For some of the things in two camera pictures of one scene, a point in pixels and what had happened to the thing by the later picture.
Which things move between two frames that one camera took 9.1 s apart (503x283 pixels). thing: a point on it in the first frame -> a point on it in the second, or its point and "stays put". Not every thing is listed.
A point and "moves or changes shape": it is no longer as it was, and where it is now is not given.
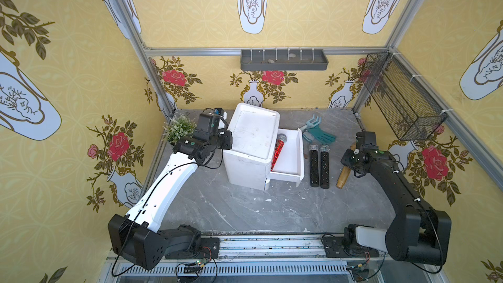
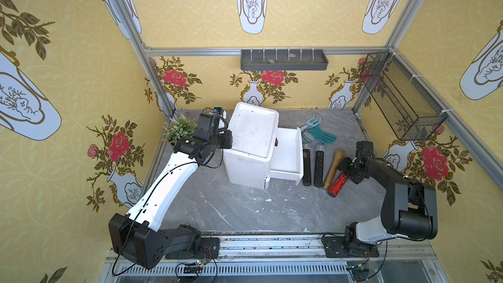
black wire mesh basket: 409,109 stays put
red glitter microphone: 281,139 -> 338,185
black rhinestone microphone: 314,149 moves or changes shape
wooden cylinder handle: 345,171 -> 335,162
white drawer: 289,165 stays put
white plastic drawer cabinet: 255,130 stays put
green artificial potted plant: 179,126 stays put
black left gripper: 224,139 stays put
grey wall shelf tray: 285,59 stays put
